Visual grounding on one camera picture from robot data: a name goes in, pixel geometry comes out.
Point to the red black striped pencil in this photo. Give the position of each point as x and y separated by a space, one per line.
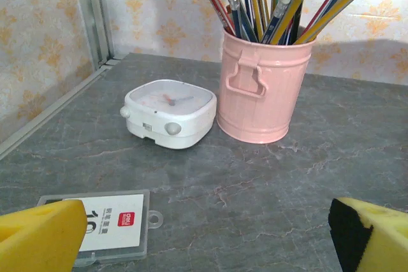
218 4

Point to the aluminium frame post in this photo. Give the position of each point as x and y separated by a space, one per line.
95 14

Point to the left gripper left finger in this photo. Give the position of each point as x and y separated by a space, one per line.
38 240

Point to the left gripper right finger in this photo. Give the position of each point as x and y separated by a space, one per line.
382 243

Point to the pink metal pencil bucket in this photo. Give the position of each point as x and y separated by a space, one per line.
264 100

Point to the yellow blue pencil with eraser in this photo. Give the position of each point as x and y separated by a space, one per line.
280 7

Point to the aluminium side rail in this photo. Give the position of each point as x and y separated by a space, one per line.
48 112

